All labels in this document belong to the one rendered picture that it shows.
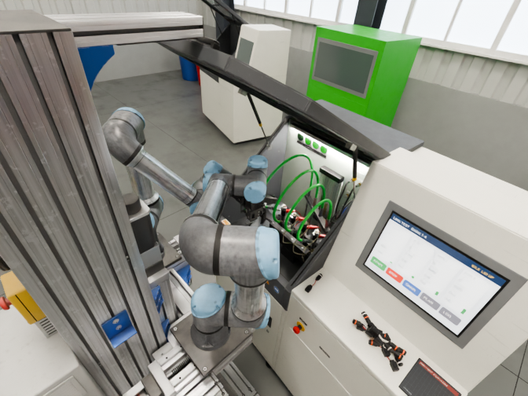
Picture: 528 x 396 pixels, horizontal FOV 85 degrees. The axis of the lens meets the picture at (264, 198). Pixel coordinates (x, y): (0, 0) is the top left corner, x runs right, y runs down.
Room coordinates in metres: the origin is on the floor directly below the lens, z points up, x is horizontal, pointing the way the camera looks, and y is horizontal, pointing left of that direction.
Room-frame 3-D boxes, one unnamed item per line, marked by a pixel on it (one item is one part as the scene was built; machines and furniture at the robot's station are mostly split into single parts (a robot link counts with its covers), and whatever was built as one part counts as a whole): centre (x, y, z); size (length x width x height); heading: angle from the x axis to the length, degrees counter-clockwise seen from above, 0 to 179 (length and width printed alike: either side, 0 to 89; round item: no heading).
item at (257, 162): (0.92, 0.03, 1.53); 0.09 x 0.08 x 0.11; 1
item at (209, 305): (0.54, 0.15, 1.20); 0.13 x 0.12 x 0.14; 91
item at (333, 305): (0.61, -0.48, 0.96); 0.70 x 0.22 x 0.03; 42
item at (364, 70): (4.24, -1.15, 0.81); 1.05 x 0.81 x 1.62; 41
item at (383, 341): (0.58, -0.50, 1.01); 0.23 x 0.11 x 0.06; 42
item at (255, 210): (0.92, 0.04, 1.37); 0.09 x 0.08 x 0.12; 132
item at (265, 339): (1.05, 0.07, 0.44); 0.65 x 0.02 x 0.68; 42
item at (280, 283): (1.06, 0.06, 0.87); 0.62 x 0.04 x 0.16; 42
